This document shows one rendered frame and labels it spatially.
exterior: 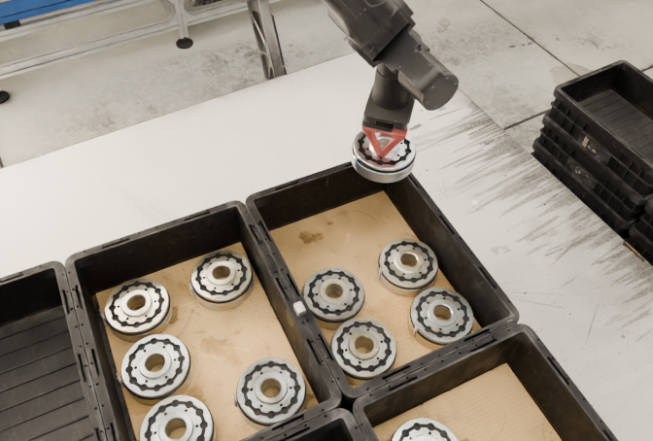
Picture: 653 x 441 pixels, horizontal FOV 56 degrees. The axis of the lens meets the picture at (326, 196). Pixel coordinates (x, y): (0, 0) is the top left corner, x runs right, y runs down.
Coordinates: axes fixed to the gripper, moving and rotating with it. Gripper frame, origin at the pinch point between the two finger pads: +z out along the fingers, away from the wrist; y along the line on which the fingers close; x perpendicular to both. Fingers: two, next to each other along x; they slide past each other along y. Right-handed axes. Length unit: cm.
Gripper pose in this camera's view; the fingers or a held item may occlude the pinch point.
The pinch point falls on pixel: (384, 141)
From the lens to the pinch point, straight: 98.7
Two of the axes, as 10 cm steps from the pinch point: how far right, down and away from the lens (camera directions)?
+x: -9.7, -2.2, 1.3
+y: 2.5, -7.3, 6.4
